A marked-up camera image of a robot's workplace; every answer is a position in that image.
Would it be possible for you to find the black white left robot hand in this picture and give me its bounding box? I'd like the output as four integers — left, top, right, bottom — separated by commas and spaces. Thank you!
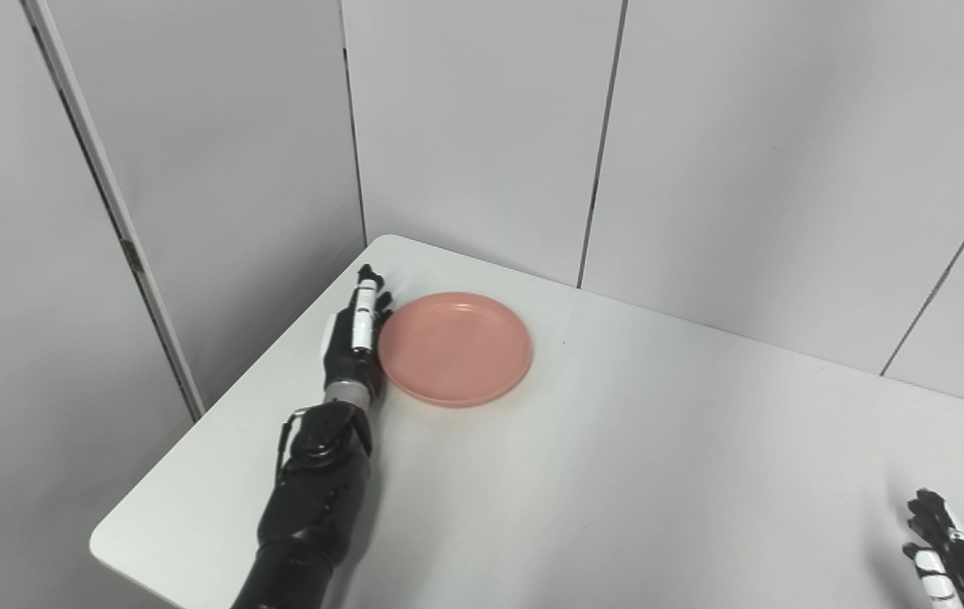
319, 264, 394, 403

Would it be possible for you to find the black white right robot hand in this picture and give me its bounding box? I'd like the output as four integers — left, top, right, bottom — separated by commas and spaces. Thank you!
902, 488, 964, 609

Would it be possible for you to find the pink round plate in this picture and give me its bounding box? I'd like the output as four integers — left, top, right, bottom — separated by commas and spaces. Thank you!
377, 292, 533, 409

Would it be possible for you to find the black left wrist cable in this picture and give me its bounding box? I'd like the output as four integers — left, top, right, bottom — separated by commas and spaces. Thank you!
275, 409, 309, 483

